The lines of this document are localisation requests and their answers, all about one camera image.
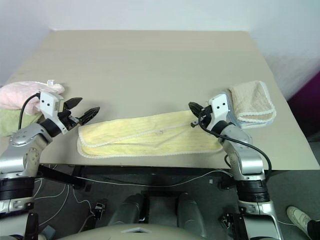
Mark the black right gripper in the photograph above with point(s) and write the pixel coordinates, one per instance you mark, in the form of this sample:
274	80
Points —
205	117

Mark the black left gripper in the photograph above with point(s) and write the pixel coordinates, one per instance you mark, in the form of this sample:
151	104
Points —
67	119

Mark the yellow towel with white trim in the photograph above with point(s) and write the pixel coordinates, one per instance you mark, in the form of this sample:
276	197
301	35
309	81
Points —
140	135

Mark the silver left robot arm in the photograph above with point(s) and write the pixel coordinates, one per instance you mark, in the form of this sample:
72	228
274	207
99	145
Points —
22	135

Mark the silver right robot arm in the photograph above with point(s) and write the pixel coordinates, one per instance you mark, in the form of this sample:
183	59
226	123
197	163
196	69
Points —
246	160

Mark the folded beige towel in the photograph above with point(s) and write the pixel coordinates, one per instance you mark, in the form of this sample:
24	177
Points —
252	98

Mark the folded pink towel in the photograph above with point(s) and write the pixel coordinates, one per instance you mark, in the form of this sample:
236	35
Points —
17	93

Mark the folded green towel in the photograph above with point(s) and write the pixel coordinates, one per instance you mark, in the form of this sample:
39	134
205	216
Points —
8	122

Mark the black floor clamp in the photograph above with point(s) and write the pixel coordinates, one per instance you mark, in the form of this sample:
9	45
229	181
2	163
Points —
100	208

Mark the dark grey right robot thigh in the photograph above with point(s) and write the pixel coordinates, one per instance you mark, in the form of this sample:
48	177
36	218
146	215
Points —
191	212

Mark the dark grey robot thigh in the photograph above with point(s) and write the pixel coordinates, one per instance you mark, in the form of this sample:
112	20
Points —
191	212
130	210

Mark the purple panel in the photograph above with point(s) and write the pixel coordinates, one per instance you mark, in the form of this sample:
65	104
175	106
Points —
306	105

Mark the dark grey left robot thigh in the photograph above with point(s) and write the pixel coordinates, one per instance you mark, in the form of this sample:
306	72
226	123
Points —
130	210

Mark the grey robot torso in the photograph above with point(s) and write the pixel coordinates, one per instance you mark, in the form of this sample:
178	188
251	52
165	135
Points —
112	233

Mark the white sneaker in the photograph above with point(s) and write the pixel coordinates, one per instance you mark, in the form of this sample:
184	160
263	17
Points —
297	217

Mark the black trouser leg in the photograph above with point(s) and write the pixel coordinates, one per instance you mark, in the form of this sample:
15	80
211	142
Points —
314	228

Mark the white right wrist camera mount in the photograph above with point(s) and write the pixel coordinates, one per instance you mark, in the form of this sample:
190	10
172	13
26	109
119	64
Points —
220	103

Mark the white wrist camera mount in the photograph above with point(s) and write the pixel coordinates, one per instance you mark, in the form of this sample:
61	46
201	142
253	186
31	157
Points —
48	102
220	103

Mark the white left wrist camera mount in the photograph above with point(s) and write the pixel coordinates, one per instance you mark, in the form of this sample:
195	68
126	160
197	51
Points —
48	102

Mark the black table frame bar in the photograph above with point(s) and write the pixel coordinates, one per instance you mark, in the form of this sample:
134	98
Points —
62	176

